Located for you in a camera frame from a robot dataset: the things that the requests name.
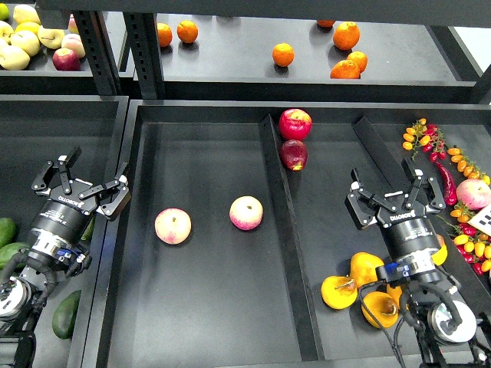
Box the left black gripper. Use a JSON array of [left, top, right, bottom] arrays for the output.
[[31, 146, 131, 245]]

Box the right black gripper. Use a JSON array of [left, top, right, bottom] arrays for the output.
[[344, 158, 447, 261]]

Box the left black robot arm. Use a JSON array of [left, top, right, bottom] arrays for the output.
[[1, 147, 131, 367]]

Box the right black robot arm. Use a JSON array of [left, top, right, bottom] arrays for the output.
[[345, 159, 490, 367]]

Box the yellow pear behind gripper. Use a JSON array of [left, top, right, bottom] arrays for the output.
[[350, 251, 384, 288]]

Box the green avocado far left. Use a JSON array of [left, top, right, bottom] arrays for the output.
[[0, 217, 17, 248]]

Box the green avocado middle left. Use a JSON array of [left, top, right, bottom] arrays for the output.
[[0, 242, 31, 270]]

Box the dark avocado bottom left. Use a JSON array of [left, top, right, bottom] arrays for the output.
[[51, 290, 81, 340]]

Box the pale pear top shelf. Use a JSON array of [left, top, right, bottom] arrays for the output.
[[12, 4, 41, 25]]

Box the red chili pepper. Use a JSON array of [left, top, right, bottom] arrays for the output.
[[434, 161, 457, 205]]

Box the orange red tomato bunch upper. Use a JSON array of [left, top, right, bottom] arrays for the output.
[[402, 118, 447, 162]]

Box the black left tray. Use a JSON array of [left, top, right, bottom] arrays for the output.
[[1, 95, 128, 367]]

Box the orange tomato vine middle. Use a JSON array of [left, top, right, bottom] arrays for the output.
[[447, 146, 490, 186]]

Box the pink peach right bin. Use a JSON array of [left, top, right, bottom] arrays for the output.
[[456, 179, 490, 210]]

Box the white marker card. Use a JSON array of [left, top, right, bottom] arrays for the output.
[[468, 204, 491, 235]]

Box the cherry tomato bunch lower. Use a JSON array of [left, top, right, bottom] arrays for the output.
[[438, 201, 490, 276]]

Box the pink apple left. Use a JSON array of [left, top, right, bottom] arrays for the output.
[[154, 208, 192, 245]]

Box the pink apple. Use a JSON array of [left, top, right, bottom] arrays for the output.
[[229, 195, 263, 231], [154, 208, 192, 245]]

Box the dark red apple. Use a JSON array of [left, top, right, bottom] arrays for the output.
[[279, 140, 308, 171]]

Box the bright red apple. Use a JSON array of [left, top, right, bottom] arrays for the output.
[[278, 108, 312, 141]]

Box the red apple on shelf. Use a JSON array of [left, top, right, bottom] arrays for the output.
[[52, 48, 81, 71]]

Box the orange front right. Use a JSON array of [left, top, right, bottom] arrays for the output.
[[330, 60, 361, 79]]

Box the orange right small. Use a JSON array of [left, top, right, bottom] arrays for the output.
[[347, 51, 368, 74]]

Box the pink peach on shelf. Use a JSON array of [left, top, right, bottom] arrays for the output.
[[61, 33, 86, 59]]

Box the pink apple centre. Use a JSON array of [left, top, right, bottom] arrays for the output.
[[229, 195, 263, 231]]

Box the black large divided tray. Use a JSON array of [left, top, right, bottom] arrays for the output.
[[95, 100, 490, 367]]

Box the pale yellow apple right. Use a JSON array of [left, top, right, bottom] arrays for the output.
[[38, 25, 65, 50]]

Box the pale yellow apple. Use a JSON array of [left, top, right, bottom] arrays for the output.
[[10, 31, 41, 57], [38, 25, 65, 50]]

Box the pale yellow apple middle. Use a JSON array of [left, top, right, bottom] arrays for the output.
[[10, 31, 41, 57]]

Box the large orange top right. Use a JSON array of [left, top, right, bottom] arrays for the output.
[[333, 21, 361, 51]]

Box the yellow lemon on shelf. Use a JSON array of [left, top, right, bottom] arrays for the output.
[[15, 21, 40, 35]]

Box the orange left edge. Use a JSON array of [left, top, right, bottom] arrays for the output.
[[157, 22, 173, 48]]

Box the orange centre shelf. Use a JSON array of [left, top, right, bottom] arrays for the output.
[[272, 43, 295, 67]]

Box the black shelf upright post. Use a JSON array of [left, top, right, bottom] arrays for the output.
[[123, 12, 165, 100]]

